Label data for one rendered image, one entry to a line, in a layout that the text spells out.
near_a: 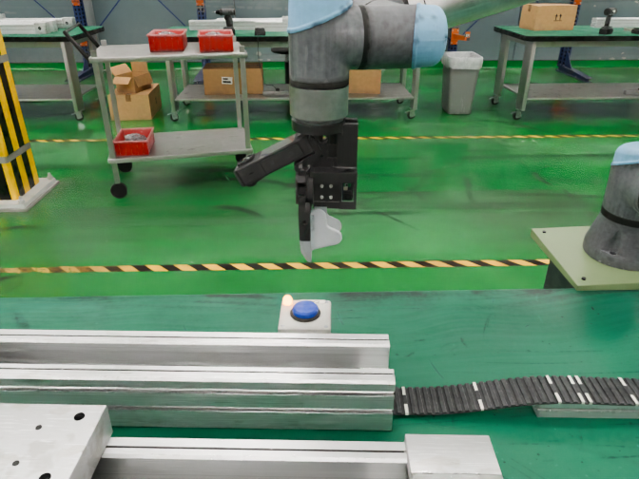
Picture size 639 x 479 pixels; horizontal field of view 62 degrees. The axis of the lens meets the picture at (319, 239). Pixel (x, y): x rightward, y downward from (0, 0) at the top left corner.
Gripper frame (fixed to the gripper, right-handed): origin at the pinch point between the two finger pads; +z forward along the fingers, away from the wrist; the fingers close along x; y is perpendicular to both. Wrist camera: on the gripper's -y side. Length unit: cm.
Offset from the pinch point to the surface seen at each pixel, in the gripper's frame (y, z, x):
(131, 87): -187, 66, 445
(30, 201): -182, 93, 232
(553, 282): 54, 25, 34
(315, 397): 2.1, 10.9, -18.1
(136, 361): -23.2, 11.7, -10.9
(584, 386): 38.6, 13.3, -12.6
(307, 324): 0.5, 10.7, -3.0
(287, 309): -2.8, 10.8, 1.0
